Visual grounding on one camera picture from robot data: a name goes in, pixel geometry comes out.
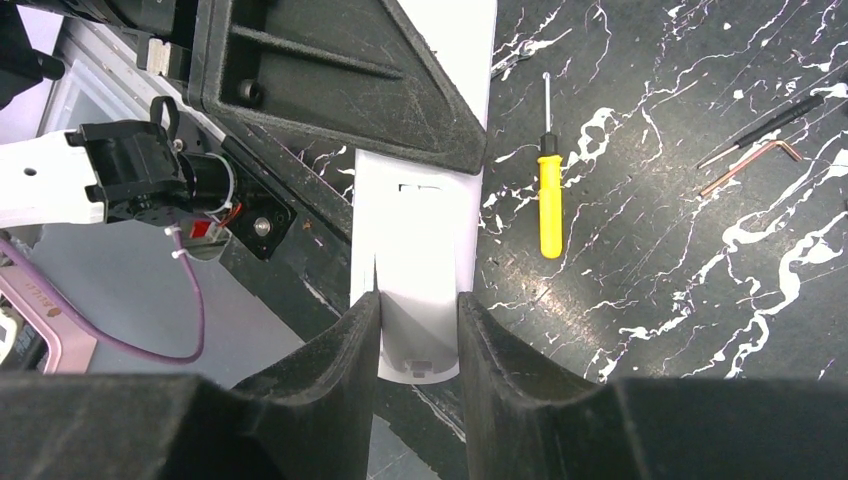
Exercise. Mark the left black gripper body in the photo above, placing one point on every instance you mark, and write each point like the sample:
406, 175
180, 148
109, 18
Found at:
23, 66

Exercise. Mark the pink device with label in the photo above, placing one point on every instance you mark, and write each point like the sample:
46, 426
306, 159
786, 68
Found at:
36, 334

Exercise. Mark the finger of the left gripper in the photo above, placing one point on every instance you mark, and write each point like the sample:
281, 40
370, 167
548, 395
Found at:
406, 79

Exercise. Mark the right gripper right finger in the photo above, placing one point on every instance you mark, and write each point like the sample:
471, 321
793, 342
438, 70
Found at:
527, 417

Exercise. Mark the small black precision screwdriver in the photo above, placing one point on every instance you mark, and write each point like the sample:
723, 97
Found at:
778, 121

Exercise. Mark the yellow handled screwdriver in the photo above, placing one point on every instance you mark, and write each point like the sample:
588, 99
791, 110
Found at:
550, 190

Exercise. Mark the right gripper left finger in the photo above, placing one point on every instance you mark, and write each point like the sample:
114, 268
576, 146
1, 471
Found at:
199, 417

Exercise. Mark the copper hex key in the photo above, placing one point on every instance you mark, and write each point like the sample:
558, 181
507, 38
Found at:
746, 162

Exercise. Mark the white remote control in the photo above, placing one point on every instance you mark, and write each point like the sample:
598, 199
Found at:
415, 227

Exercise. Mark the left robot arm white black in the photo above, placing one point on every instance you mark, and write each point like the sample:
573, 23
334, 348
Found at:
111, 172

